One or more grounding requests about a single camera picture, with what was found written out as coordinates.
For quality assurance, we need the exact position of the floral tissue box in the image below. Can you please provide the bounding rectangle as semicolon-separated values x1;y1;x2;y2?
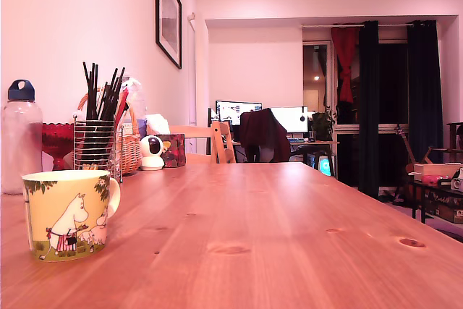
156;133;187;168

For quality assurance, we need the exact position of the black chopstick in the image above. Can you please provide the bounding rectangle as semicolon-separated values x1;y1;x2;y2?
101;67;119;122
89;62;96;122
93;64;100;122
107;67;126;122
82;62;91;122

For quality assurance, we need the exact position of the black framed wall picture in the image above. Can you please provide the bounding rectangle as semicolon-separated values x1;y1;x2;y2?
154;0;183;70

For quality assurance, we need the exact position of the wooden computer desk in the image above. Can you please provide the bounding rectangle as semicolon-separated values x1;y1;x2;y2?
231;138;341;179

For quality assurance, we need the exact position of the grey office chair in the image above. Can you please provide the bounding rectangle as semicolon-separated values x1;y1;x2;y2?
252;144;279;164

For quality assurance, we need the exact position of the wooden shelf unit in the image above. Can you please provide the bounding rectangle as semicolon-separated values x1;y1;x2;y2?
428;122;463;164

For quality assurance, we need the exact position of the pale wooden chair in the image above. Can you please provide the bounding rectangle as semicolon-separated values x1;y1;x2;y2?
168;120;237;165

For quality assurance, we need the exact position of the green potted plant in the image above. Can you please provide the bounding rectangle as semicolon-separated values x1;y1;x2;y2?
310;105;338;142

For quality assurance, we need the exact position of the small white round camera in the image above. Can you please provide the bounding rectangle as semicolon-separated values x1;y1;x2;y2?
139;134;166;172

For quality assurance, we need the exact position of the white curtain rod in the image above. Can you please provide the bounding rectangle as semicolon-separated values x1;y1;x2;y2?
301;23;415;29

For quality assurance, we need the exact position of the red curtain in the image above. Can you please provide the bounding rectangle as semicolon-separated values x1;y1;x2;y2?
331;25;361;104

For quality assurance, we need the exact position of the white framed glass door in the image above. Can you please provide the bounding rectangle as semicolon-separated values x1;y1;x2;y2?
302;41;333;114

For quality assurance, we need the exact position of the pale wooden box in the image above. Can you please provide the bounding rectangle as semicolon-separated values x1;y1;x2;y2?
413;163;462;182

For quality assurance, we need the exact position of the dark curtain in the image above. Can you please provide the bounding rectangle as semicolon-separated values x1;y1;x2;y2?
407;20;444;164
357;20;380;200

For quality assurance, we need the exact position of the glowing computer case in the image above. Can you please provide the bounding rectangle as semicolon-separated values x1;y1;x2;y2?
317;156;334;177

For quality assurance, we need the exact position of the wicker basket with handle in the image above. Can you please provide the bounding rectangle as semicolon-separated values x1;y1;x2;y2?
77;85;143;175

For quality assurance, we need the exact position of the metal wire utensil rack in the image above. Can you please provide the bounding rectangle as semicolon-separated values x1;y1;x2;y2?
73;114;124;184

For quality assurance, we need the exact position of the white wall pipe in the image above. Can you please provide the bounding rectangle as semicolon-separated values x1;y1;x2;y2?
187;12;198;127

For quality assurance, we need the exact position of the white tissue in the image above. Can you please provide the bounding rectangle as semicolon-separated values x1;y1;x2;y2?
145;113;171;135

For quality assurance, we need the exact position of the red glass footed bowl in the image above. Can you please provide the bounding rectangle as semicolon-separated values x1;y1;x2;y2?
41;122;75;172

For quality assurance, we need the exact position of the red utensil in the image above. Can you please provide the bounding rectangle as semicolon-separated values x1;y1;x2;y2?
114;88;130;124

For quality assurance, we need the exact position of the dark red jacket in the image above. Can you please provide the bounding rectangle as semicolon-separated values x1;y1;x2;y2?
239;108;292;163

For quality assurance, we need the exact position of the computer monitor showing white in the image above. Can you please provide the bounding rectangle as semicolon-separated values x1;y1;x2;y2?
269;106;309;134

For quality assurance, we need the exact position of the clear plastic bottle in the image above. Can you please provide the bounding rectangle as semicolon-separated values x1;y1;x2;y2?
121;76;148;132

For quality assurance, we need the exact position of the brown printed box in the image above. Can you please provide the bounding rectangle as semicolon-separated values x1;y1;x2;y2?
425;192;463;224

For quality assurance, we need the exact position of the wooden guitar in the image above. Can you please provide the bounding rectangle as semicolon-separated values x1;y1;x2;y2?
394;123;422;201

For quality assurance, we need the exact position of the clear water bottle blue cap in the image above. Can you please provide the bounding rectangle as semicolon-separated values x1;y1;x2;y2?
1;79;43;195

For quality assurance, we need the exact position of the dark shoe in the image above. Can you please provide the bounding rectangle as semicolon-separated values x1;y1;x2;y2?
378;191;405;204

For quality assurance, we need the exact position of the yellow cartoon print mug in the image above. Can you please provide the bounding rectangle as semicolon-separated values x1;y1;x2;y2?
21;169;122;263

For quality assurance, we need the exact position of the pink case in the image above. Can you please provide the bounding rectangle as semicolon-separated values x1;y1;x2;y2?
422;174;452;186

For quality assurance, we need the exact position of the white instant camera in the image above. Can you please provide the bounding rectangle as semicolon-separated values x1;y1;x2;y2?
450;166;463;193

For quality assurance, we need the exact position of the black side table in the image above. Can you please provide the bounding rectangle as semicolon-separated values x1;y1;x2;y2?
410;178;463;225

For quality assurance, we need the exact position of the computer monitor showing windows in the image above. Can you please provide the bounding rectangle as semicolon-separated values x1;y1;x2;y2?
215;100;263;128

